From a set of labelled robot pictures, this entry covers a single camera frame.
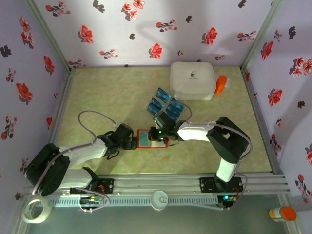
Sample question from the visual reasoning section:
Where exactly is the clear adhesive tape roll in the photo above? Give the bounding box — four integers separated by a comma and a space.
21, 196, 53, 224

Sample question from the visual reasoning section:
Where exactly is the orange cylindrical bottle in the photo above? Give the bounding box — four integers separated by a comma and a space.
214, 75, 228, 95

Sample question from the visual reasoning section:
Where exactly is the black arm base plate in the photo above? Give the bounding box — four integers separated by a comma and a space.
199, 177, 244, 195
69, 178, 115, 195

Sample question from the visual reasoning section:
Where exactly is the orange lid pill bottle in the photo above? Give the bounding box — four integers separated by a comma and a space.
269, 206, 297, 223

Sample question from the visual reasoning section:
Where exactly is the aluminium corner frame post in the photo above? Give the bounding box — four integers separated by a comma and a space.
240, 0, 286, 71
24, 0, 76, 74

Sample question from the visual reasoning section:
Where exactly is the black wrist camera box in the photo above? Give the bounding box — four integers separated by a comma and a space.
114, 123, 135, 141
153, 113, 176, 130

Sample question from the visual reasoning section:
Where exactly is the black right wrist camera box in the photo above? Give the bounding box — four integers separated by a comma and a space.
153, 113, 176, 130

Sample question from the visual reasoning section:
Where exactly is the clear round plastic lid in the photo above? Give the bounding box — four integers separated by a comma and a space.
150, 190, 169, 211

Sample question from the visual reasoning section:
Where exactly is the small green controller board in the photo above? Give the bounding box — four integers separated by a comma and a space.
217, 194, 238, 210
80, 195, 103, 207

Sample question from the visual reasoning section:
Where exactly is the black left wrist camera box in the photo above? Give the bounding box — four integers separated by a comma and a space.
114, 123, 135, 141

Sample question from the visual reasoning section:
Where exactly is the white plastic container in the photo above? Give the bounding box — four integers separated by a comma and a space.
170, 61, 217, 101

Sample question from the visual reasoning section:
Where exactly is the red card holder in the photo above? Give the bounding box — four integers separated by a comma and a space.
136, 128, 169, 149

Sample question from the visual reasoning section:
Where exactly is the aluminium side frame rail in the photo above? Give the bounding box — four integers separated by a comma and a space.
36, 68, 77, 177
240, 69, 285, 174

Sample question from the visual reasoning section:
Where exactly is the white slotted cable duct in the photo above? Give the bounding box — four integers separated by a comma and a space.
52, 196, 219, 208

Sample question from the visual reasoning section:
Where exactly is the group of blue packets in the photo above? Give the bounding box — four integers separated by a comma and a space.
146, 87, 186, 122

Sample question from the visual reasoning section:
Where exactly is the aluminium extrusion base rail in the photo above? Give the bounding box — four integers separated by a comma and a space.
24, 173, 291, 195

